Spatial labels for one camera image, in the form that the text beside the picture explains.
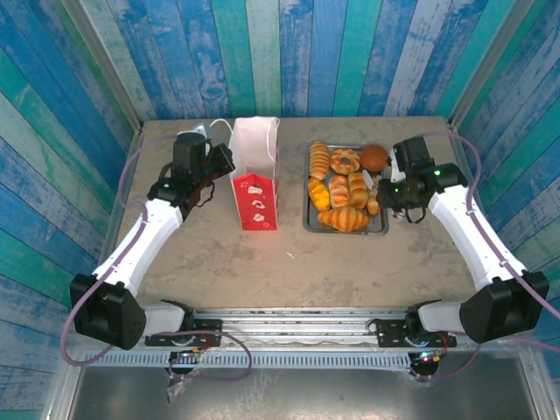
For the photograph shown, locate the white slotted cable duct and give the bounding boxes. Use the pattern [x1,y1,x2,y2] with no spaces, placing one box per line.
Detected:
[82,349,415,372]

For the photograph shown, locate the aluminium frame post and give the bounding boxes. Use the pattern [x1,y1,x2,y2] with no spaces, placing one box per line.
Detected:
[446,0,527,130]
[59,0,144,135]

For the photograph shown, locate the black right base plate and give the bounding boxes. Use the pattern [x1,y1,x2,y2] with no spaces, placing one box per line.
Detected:
[375,318,459,349]

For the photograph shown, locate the clear plastic scrap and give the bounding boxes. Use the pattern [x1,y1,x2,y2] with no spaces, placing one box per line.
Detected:
[164,367,200,404]

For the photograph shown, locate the striped fake croissant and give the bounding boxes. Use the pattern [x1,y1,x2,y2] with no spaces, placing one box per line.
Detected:
[317,206,371,233]

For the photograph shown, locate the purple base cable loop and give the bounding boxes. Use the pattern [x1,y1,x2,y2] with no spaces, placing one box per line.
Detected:
[167,330,254,382]

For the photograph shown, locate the steel front panel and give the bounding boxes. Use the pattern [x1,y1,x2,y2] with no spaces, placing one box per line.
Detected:
[43,349,553,420]

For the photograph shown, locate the red and white paper bag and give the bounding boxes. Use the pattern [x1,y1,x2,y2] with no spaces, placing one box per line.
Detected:
[209,115,283,232]

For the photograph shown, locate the yellow orange fake bread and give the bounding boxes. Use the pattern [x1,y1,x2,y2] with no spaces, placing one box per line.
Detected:
[307,176,332,213]

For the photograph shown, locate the striped fake bread roll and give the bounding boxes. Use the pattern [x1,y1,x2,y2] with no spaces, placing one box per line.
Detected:
[346,171,369,210]
[327,174,350,209]

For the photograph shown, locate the small right control board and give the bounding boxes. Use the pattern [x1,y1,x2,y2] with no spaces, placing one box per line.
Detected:
[410,347,448,366]

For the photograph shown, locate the small control board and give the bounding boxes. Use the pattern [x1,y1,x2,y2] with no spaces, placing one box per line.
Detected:
[410,347,448,366]
[168,347,207,365]

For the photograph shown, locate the round brown fake bun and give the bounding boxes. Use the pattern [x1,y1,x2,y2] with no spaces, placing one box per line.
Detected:
[360,143,389,172]

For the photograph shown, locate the long ridged fake bread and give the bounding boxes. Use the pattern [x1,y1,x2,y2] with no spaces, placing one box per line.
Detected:
[308,140,332,181]

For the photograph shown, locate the ring-shaped fake bread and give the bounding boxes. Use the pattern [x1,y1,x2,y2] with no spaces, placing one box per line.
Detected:
[329,147,362,176]

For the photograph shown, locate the metal baking tray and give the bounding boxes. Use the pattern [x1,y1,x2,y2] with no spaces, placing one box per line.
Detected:
[303,143,390,237]

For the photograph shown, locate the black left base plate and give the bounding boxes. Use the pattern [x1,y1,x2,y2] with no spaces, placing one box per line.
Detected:
[143,318,224,348]

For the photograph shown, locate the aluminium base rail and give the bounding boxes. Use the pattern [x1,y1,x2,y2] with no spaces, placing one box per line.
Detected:
[130,305,465,351]

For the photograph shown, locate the small left control board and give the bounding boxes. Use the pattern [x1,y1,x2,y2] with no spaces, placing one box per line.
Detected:
[168,347,207,365]

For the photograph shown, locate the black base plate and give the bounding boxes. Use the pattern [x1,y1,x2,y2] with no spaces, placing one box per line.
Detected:
[143,318,224,348]
[375,318,459,349]

